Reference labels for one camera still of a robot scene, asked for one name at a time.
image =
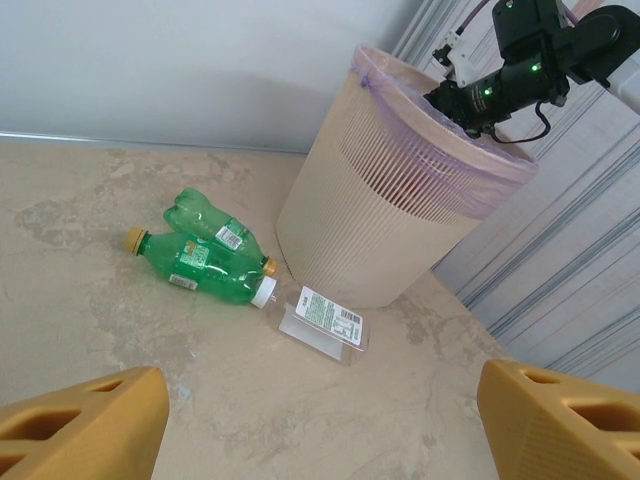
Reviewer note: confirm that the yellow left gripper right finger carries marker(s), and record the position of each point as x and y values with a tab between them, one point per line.
560	430

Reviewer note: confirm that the green Sprite bottle yellow cap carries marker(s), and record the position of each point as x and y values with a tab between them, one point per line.
210	270
200	217

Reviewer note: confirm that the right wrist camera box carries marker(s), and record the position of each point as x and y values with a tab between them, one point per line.
462	65

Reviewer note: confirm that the pink waste basket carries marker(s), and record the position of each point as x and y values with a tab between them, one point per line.
350	250

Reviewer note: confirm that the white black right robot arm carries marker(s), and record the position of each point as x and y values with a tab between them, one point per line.
627	85

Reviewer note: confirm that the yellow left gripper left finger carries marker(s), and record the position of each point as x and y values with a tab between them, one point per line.
75	435

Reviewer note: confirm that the clear square bottle green label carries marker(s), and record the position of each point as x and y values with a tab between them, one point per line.
325	320

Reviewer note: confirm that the aluminium back rail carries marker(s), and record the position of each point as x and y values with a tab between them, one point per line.
150	144

